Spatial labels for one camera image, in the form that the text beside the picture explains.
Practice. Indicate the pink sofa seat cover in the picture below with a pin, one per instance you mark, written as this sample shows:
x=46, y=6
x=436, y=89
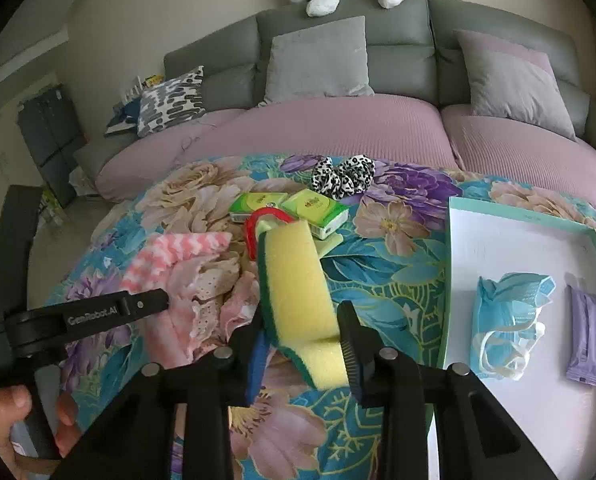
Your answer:
x=517, y=160
x=303, y=130

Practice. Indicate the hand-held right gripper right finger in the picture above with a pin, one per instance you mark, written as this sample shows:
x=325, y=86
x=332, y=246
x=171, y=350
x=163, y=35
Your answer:
x=352, y=360

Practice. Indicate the red tape roll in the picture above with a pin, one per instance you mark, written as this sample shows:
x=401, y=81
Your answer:
x=250, y=230

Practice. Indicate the person's left hand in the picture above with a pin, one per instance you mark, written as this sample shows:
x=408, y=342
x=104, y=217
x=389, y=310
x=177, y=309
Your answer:
x=3, y=405

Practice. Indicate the teal rimmed white box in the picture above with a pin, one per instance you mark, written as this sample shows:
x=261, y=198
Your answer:
x=502, y=260

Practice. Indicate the light green cloth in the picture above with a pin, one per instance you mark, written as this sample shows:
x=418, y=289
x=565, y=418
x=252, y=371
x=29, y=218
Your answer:
x=329, y=246

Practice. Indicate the pink lace garment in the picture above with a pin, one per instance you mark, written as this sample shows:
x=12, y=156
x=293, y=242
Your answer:
x=203, y=310

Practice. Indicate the purple and grey cushion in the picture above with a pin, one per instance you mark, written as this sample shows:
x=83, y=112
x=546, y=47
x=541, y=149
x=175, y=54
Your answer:
x=512, y=90

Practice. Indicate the blue face mask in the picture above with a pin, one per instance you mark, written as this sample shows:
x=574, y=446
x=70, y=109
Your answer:
x=497, y=320

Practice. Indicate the green tissue pack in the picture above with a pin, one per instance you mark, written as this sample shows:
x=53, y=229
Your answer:
x=313, y=210
x=253, y=206

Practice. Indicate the plain grey cushion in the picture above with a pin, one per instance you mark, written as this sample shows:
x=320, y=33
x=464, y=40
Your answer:
x=318, y=65

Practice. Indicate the dark blue cloth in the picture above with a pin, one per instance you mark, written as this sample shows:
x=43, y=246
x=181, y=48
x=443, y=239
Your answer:
x=125, y=117

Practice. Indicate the pink white chevron cloth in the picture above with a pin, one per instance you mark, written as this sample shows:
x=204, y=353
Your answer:
x=178, y=255

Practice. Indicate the grey sofa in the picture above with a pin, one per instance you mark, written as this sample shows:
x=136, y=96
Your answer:
x=402, y=55

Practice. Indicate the stack of books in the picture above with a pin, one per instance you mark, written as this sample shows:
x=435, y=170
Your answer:
x=143, y=85

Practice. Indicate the purple packet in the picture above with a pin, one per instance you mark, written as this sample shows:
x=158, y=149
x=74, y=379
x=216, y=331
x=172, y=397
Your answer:
x=587, y=335

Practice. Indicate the dark grey cabinet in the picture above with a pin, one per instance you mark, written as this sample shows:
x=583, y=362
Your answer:
x=48, y=130

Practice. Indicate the blue spotted white cushion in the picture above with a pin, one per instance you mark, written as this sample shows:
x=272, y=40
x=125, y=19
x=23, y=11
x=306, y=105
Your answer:
x=170, y=100

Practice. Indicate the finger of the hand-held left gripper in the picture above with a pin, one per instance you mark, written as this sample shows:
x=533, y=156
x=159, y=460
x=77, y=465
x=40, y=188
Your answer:
x=18, y=250
x=103, y=312

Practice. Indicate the yellow and green sponge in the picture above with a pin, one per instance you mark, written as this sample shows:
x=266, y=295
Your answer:
x=298, y=285

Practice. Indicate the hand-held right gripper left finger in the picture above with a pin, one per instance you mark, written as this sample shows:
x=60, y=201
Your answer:
x=258, y=365

